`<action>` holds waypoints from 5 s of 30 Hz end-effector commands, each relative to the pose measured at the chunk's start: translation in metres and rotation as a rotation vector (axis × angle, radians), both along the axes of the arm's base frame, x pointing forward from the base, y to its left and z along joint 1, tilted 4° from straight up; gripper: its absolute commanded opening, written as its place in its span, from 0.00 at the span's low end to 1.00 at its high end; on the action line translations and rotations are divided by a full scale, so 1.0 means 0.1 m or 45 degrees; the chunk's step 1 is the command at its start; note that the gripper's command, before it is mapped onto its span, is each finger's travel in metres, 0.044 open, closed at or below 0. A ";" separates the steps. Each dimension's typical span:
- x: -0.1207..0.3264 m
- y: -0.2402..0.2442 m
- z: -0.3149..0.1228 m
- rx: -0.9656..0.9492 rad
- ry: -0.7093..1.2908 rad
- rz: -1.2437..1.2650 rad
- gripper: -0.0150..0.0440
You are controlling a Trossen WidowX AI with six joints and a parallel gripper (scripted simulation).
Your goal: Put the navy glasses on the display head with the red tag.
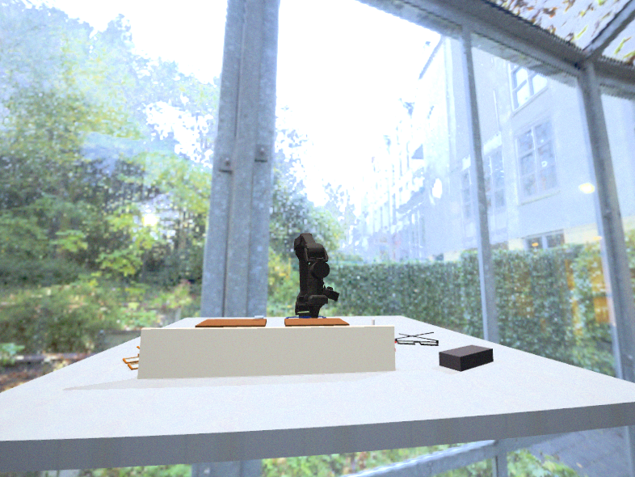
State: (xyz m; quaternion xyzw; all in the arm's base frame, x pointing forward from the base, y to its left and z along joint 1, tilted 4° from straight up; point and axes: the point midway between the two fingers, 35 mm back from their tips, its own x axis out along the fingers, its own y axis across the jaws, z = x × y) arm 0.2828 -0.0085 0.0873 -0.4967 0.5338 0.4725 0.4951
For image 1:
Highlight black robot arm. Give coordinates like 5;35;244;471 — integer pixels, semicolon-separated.
294;233;339;317

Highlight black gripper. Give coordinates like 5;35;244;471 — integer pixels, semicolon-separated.
304;279;328;319

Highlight dark grey glasses frame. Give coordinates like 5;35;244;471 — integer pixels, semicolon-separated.
395;332;439;346

